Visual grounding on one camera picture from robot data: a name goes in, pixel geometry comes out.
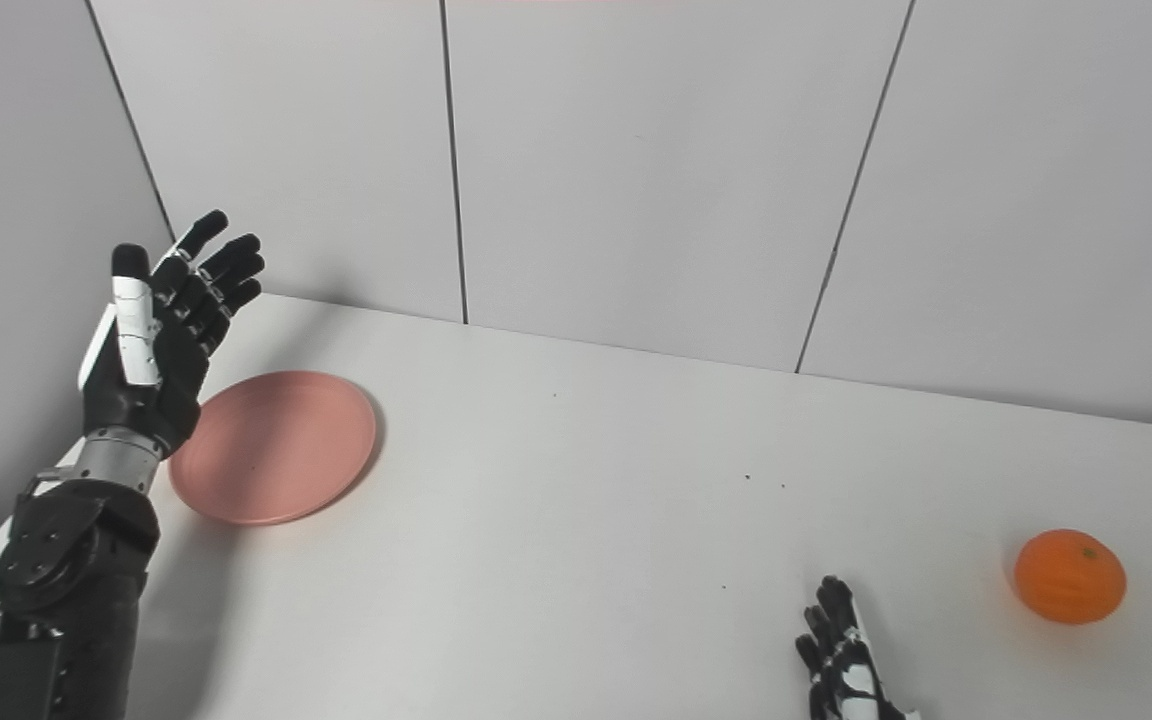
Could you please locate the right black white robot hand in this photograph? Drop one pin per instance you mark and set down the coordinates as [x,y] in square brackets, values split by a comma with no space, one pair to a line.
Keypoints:
[848,680]

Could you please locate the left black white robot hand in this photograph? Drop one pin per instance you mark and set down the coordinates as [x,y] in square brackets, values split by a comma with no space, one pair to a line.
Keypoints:
[151,395]

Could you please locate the pink round plate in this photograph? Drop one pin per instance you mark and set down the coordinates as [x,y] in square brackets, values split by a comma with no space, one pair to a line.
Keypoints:
[274,448]

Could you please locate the orange fruit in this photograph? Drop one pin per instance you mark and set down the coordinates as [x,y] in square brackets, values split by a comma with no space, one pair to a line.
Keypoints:
[1069,577]

